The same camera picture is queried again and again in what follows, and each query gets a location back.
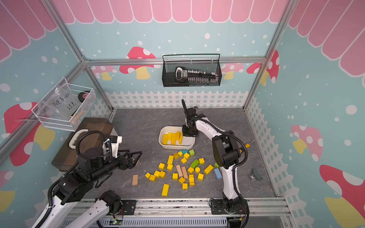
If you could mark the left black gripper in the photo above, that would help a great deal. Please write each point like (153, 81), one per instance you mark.
(124, 166)

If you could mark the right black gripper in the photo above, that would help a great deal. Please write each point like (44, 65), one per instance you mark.
(185, 133)

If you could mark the yellow cylinder block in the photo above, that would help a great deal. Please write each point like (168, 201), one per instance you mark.
(178, 135)

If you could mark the thin yellow stick block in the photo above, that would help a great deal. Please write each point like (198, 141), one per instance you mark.
(181, 138)

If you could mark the long yellow block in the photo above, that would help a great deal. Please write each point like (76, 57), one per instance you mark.
(165, 139)
(173, 139)

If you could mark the yellow plank block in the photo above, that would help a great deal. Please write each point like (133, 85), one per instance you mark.
(169, 136)

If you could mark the small yellow cube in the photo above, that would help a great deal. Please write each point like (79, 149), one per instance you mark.
(201, 161)

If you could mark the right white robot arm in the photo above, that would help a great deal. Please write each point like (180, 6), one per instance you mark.
(229, 153)

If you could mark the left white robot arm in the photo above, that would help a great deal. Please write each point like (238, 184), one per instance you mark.
(91, 170)

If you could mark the white plastic tub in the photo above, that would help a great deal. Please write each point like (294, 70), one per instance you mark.
(187, 142)

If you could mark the small green cube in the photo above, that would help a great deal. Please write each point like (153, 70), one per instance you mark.
(192, 152)

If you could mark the flat wooden block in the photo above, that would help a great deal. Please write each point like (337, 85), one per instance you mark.
(135, 179)

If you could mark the yellow cube block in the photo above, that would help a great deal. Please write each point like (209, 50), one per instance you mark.
(161, 166)

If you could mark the yellow upright rectangular block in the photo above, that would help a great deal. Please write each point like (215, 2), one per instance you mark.
(171, 160)

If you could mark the left natural wooden plank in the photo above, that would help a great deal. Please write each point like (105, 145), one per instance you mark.
(179, 171)

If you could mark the natural wooden plank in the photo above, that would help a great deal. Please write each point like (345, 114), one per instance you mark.
(179, 171)
(184, 172)

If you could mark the large yellow front block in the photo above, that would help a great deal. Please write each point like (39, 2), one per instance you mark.
(165, 190)

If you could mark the right natural wooden plank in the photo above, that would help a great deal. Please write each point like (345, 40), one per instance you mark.
(184, 172)

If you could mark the yellow arch block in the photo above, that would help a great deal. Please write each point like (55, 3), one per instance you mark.
(191, 180)

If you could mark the light blue block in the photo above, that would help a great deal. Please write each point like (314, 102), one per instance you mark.
(218, 173)

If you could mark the socket wrench set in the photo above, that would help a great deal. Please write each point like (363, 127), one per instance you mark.
(194, 77)

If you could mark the yellow black screwdriver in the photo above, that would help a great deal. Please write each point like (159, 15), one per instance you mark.
(247, 145)

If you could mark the small grey metal clip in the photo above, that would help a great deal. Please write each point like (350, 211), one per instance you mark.
(255, 175)

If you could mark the black tape roll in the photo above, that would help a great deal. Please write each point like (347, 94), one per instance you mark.
(83, 95)

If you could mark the black wire mesh basket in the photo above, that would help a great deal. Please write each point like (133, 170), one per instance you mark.
(200, 62)

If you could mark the brown toolbox with white handle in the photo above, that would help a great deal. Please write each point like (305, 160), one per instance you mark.
(67, 156)

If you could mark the clear wall-mounted bin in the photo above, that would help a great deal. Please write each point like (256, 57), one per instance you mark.
(60, 108)

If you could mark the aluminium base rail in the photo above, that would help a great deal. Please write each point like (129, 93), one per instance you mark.
(198, 212)

